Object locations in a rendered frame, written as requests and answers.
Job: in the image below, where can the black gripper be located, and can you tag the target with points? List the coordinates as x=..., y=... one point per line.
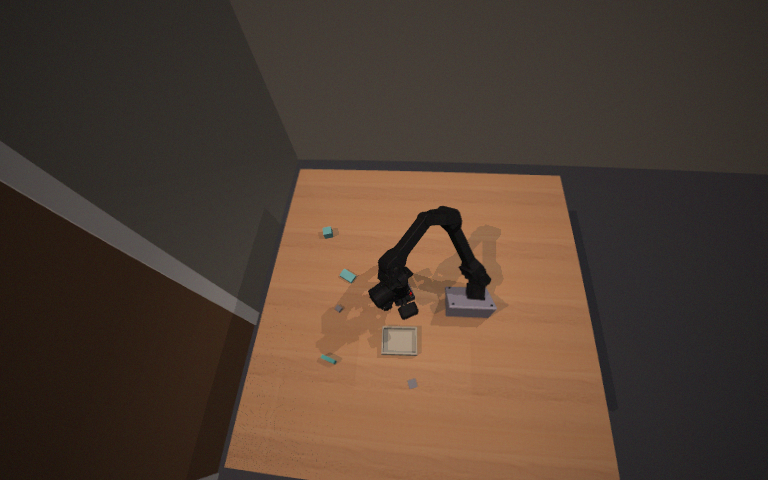
x=408, y=310

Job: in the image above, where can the beige shallow tray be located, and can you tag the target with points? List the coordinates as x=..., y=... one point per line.
x=399, y=341

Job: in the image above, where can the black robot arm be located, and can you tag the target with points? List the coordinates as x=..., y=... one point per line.
x=393, y=261

